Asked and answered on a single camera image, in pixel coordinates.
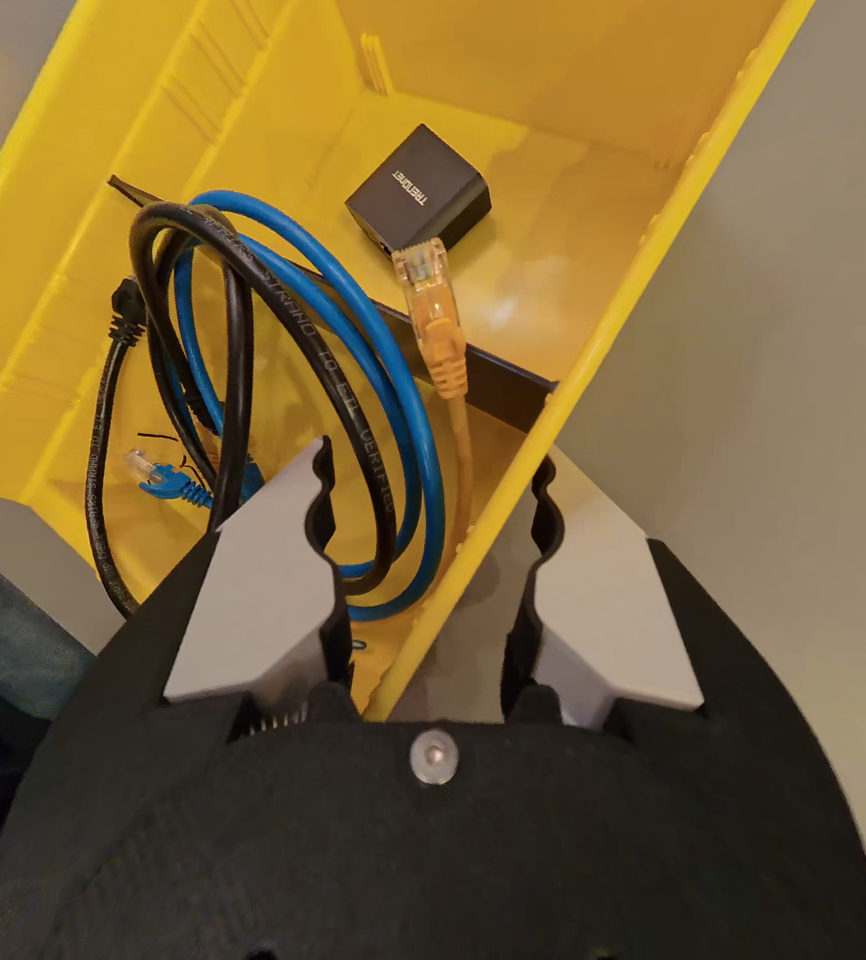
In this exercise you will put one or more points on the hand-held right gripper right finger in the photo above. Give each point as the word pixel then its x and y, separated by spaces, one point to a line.
pixel 598 600

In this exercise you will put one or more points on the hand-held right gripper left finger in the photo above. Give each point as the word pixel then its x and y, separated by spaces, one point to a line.
pixel 260 600

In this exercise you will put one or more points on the black ethernet splitter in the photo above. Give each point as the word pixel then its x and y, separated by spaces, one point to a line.
pixel 418 187

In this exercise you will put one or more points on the yellow plastic bin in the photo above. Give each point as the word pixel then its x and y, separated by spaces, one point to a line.
pixel 553 90

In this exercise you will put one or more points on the black bin divider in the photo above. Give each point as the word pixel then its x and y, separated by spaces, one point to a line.
pixel 500 390

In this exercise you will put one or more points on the person's blue jeans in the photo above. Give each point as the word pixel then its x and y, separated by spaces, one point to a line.
pixel 5 637

